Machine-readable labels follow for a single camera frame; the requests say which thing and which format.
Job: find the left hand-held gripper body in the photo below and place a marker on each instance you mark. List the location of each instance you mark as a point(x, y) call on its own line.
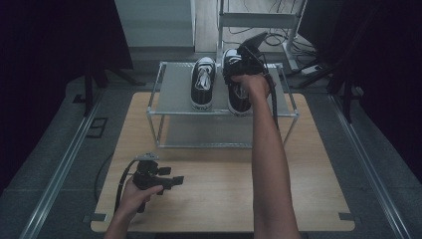
point(147, 176)

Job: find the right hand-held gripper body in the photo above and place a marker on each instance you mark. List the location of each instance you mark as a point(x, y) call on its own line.
point(247, 59)

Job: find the black canvas sneaker white laces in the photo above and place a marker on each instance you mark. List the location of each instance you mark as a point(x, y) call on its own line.
point(202, 94)
point(239, 103)

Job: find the grey two-tier metal shoe rack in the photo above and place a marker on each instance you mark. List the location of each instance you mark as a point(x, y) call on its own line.
point(175, 93)

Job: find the person's right hand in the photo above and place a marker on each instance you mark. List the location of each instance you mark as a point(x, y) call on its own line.
point(255, 86)

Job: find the person's left hand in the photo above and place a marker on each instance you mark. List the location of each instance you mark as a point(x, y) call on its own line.
point(132, 200)

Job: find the white power strip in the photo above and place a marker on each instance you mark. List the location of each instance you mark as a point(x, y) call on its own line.
point(311, 69)

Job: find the pale grey cabinet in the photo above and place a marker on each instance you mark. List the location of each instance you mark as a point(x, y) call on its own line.
point(154, 23)

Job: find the black tripod stand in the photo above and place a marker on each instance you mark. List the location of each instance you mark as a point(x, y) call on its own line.
point(88, 89)
point(346, 99)

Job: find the dark curtain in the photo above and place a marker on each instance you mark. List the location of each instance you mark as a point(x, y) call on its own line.
point(388, 83)
point(43, 66)

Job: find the white metal frame stand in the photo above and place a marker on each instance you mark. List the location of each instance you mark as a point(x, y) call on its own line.
point(255, 20)

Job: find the grey table bracket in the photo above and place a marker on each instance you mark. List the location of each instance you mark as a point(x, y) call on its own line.
point(348, 216)
point(95, 218)

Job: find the black floor outlet frame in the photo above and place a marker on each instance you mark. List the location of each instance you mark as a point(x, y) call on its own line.
point(97, 127)

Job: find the metal floor rail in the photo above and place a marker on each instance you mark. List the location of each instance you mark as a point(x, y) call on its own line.
point(56, 179)
point(368, 166)

